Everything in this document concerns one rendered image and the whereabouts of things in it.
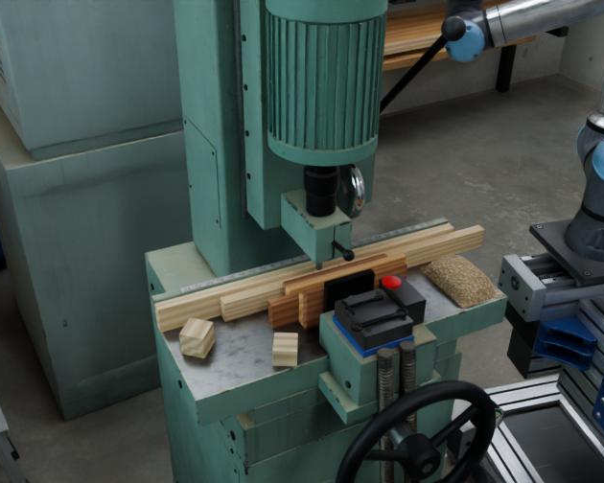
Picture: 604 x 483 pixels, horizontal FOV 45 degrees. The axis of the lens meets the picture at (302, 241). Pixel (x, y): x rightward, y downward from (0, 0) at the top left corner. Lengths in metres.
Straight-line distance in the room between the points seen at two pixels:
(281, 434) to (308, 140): 0.50
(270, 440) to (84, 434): 1.18
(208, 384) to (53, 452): 1.25
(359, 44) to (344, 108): 0.10
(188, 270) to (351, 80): 0.67
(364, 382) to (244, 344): 0.22
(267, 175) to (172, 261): 0.42
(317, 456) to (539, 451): 0.86
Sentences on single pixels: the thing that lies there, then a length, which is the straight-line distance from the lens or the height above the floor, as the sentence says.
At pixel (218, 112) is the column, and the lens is 1.30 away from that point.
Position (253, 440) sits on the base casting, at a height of 0.77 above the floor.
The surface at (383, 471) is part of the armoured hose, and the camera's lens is 1.28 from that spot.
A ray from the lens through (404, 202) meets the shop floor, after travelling 3.46.
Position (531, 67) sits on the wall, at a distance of 5.05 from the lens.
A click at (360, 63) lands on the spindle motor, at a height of 1.36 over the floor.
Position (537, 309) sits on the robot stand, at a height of 0.72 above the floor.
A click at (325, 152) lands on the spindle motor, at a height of 1.22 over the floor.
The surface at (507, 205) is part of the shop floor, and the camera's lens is 3.54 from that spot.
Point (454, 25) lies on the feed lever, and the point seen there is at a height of 1.41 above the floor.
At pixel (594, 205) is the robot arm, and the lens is 1.67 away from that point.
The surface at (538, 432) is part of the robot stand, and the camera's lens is 2.13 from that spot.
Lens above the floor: 1.71
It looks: 33 degrees down
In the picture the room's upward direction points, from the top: 1 degrees clockwise
